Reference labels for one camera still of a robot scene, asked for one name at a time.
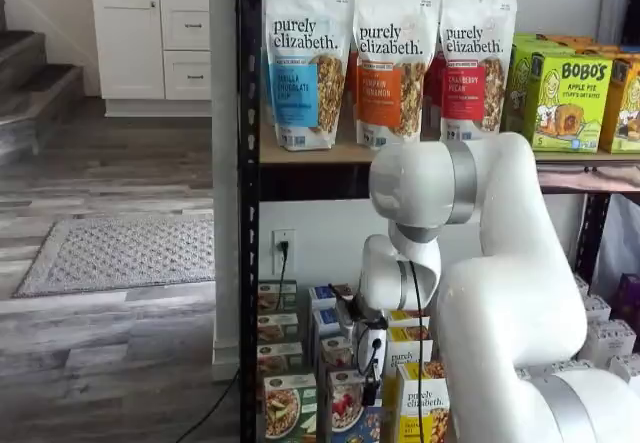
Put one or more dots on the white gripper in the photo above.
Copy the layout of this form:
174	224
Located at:
371	345

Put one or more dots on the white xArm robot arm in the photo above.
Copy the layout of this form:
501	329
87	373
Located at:
510	288

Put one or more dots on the yellow purely elizabeth box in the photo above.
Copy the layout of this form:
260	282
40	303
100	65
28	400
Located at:
407	335
402	358
405	318
425	408

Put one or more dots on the green Apple Cinnamon oatmeal box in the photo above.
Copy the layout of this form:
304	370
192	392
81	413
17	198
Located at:
277	358
276	328
275	295
290	408

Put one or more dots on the white organic pantry box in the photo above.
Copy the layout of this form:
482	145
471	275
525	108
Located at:
583	287
625	370
612	343
599	308

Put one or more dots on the green Bobo's apple pie box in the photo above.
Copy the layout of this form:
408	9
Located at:
520	68
575	108

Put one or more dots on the yellow Bobo's box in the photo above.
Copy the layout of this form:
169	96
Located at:
590	45
625	113

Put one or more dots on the black metal shelving rack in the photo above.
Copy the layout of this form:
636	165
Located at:
248	163

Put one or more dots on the white square pillar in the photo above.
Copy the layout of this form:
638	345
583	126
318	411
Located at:
224	163

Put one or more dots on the purple package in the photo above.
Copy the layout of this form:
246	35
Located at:
627	298

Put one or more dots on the grey patterned door mat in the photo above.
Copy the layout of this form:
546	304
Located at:
125	258

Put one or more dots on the red label granola bag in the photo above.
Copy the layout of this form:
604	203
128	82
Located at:
475	73
434	93

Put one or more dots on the orange label granola bag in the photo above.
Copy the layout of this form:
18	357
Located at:
395	78
351	83

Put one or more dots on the blue label granola bag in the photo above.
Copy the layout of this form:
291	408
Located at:
305	73

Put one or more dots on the white drawer cabinet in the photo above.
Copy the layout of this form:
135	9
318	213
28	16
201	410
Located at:
150	38

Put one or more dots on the dark carpeted staircase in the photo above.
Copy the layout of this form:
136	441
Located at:
30	78

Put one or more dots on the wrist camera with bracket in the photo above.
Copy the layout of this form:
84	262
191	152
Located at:
345	300

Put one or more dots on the white wall outlet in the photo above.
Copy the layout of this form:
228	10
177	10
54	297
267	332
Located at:
283	260

